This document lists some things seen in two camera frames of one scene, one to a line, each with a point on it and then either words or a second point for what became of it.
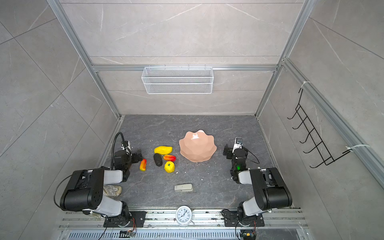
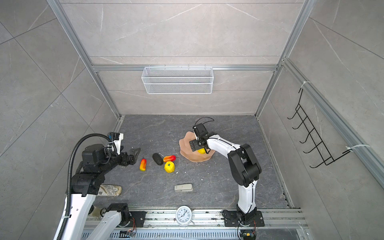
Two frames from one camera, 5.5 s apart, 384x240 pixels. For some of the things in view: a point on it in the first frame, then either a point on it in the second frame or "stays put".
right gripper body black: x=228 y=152 → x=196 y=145
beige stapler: x=181 y=187 stays put
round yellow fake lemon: x=169 y=166 stays put
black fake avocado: x=158 y=159 stays put
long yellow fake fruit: x=163 y=150 → x=201 y=151
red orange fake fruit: x=143 y=165 stays put
